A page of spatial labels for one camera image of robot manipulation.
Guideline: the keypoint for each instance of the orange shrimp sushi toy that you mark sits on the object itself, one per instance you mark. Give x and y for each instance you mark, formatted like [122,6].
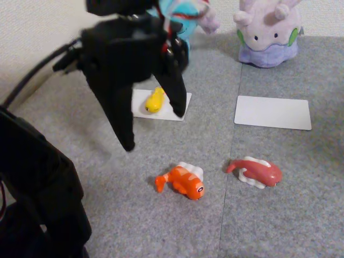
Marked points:
[188,185]

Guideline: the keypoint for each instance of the yellow egg sushi toy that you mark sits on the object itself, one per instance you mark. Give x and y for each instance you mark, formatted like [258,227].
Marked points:
[154,103]

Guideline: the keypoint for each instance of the blue Wooper plush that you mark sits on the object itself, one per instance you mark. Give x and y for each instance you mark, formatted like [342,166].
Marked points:
[192,27]

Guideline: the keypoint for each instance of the purple Goomy plush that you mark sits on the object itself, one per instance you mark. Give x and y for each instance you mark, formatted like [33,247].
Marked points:
[268,35]

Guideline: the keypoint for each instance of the red tuna sushi toy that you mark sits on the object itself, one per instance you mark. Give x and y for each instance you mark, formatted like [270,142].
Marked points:
[266,173]

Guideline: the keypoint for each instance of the grey carpet tile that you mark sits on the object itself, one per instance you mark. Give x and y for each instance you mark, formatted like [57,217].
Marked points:
[161,228]
[295,215]

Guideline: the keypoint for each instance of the white card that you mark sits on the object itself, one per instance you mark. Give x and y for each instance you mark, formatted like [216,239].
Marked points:
[139,107]
[274,113]

